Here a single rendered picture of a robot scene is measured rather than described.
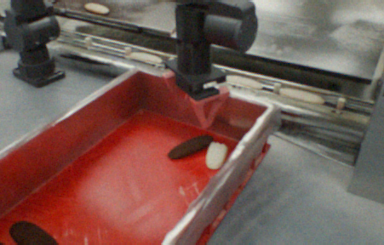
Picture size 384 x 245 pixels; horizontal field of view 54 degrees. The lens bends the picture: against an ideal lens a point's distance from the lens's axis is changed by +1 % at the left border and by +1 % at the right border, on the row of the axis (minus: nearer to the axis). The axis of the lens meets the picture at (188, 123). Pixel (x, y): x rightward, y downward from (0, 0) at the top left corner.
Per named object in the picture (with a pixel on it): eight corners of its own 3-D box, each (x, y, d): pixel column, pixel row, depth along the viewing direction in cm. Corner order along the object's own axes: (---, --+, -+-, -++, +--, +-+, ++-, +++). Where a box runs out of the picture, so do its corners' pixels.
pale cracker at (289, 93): (276, 95, 85) (277, 92, 84) (281, 88, 87) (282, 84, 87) (322, 107, 81) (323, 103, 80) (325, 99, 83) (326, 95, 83)
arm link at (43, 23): (39, 45, 99) (20, 52, 95) (29, 7, 93) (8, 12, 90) (60, 54, 94) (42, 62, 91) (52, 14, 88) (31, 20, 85)
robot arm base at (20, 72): (12, 75, 100) (38, 88, 93) (2, 46, 95) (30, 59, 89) (40, 64, 105) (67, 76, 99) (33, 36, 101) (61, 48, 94)
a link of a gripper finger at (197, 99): (196, 139, 63) (196, 90, 58) (175, 120, 68) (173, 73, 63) (229, 127, 66) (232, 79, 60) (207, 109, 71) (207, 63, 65)
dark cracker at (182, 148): (174, 162, 69) (172, 157, 69) (163, 153, 72) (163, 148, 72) (217, 141, 73) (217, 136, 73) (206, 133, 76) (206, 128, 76)
